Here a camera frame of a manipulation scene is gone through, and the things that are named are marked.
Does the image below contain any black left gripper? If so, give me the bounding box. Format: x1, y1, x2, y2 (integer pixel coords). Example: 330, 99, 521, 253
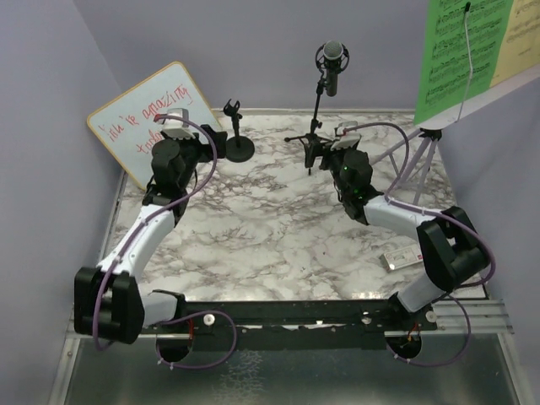
162, 124, 227, 189

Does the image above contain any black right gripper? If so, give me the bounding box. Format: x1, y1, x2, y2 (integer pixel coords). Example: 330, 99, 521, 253
305, 139, 358, 198

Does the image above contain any black tripod mic stand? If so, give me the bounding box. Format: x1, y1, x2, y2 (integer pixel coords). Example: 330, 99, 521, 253
284, 74, 326, 176

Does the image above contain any black round-base mic stand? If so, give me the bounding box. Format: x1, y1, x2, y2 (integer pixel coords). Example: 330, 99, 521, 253
223, 100, 255, 163

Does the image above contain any black condenser microphone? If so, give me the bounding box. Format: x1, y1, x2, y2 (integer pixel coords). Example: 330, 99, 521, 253
315, 40, 349, 97

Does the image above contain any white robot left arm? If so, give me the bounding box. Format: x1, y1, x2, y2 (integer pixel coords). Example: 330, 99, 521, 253
73, 125, 228, 344

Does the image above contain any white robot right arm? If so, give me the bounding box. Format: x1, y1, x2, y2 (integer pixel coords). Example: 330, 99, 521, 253
305, 141, 495, 330

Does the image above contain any yellow-framed whiteboard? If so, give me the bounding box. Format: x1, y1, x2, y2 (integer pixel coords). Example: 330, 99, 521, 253
87, 62, 222, 189

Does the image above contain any small silver box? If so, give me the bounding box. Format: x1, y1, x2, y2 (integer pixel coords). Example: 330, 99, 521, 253
381, 246, 423, 272

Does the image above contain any green sheet music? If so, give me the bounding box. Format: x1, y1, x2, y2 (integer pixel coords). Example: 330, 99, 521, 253
413, 1, 512, 125

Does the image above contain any lilac music stand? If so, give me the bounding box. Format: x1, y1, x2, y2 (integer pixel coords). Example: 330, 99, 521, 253
362, 0, 540, 189

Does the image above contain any yellow sheet music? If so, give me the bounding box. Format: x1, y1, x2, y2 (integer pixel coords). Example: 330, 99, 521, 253
490, 0, 539, 87

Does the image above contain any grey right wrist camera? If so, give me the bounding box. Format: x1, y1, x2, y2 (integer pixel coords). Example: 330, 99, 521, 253
331, 121, 361, 151

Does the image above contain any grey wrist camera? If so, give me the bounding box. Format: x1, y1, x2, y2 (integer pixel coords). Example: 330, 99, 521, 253
331, 121, 361, 151
162, 108, 193, 140

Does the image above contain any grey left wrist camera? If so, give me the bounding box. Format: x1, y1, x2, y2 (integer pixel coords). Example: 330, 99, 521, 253
162, 108, 193, 140

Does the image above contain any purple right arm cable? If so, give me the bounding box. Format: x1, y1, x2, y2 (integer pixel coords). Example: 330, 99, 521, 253
343, 121, 495, 367

